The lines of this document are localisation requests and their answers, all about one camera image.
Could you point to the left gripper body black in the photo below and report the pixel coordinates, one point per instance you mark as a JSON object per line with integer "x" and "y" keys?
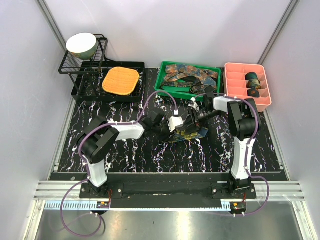
{"x": 163, "y": 132}

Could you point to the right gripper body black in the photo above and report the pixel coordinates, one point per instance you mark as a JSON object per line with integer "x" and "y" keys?
{"x": 206, "y": 115}

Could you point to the blue yellow floral tie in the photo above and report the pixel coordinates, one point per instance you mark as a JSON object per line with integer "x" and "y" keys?
{"x": 181, "y": 136}

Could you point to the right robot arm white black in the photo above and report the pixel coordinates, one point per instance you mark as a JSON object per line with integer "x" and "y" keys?
{"x": 243, "y": 122}

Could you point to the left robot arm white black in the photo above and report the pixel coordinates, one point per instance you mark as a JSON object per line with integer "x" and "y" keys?
{"x": 100, "y": 136}

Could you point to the dark patterned tie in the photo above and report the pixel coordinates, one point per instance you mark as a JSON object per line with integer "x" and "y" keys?
{"x": 202, "y": 88}

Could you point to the green plastic bin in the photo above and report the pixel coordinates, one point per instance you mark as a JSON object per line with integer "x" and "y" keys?
{"x": 180, "y": 95}

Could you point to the pink divided organizer box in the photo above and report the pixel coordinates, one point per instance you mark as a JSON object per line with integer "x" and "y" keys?
{"x": 235, "y": 84}

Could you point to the orange teal patterned tie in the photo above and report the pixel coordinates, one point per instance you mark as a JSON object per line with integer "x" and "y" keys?
{"x": 176, "y": 72}

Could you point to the rolled black orange tie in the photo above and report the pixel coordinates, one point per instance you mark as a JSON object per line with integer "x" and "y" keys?
{"x": 253, "y": 92}

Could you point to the rolled dark green tie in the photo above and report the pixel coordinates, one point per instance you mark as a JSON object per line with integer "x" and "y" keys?
{"x": 251, "y": 76}

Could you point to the orange woven square mat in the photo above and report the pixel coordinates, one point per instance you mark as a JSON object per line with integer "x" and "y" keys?
{"x": 120, "y": 81}

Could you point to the white green ceramic bowl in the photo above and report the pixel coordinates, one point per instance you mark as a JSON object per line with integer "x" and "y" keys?
{"x": 82, "y": 46}

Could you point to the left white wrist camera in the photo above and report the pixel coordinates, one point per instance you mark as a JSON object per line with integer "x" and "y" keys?
{"x": 175, "y": 121}

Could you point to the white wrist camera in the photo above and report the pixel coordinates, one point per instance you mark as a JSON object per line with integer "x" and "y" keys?
{"x": 193, "y": 104}
{"x": 175, "y": 121}

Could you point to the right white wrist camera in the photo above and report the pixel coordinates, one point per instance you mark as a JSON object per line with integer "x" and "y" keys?
{"x": 193, "y": 104}

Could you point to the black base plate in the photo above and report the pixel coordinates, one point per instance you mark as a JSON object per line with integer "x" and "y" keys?
{"x": 167, "y": 192}

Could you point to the black wire dish rack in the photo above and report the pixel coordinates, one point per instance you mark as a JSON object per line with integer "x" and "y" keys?
{"x": 87, "y": 75}

